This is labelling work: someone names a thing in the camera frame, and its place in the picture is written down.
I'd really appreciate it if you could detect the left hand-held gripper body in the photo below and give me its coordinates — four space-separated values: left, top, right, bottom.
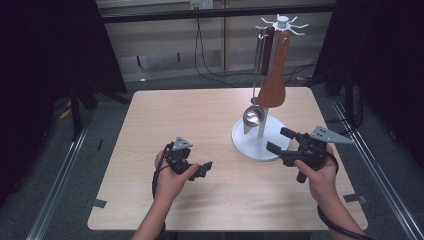
165 136 202 176

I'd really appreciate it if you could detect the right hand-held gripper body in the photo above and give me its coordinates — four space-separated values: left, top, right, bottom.
282 125 355 184

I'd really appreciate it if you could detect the white utensil rack stand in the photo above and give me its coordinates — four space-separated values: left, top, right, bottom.
231 13 310 163

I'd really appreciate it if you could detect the wooden spatula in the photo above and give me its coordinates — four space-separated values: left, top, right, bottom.
256 30 292 109

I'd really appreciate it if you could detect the steel ladle with wooden handle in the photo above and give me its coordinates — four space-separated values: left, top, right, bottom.
242 25 277 129

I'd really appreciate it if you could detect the stainless steel kitchen utensil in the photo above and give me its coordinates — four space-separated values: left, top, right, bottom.
243 27 269 136

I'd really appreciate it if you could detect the person's left hand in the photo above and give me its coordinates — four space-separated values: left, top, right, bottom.
153 149 200 208

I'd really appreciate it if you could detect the person's right hand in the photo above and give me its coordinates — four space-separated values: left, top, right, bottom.
293 144 340 208

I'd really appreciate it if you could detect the grey tape piece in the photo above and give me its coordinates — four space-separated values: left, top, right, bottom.
343 193 370 205
84 197 108 209

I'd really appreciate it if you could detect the black curtain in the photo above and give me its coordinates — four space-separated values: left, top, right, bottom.
312 0 424 168
0 0 128 204

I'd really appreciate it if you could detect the black stand leg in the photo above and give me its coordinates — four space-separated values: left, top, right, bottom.
69 81 84 142

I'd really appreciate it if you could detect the black horizontal bar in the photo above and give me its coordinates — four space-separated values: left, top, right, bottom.
99 3 336 24

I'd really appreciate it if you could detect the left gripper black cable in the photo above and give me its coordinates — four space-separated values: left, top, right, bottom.
151 142 175 240

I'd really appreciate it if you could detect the metal floor rail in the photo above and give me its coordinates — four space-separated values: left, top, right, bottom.
25 124 92 240
329 95 424 240

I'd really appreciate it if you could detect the black hanging cable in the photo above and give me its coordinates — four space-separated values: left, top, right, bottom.
194 18 318 88

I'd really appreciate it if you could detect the wall power outlet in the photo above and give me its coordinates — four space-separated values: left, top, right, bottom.
189 0 214 10

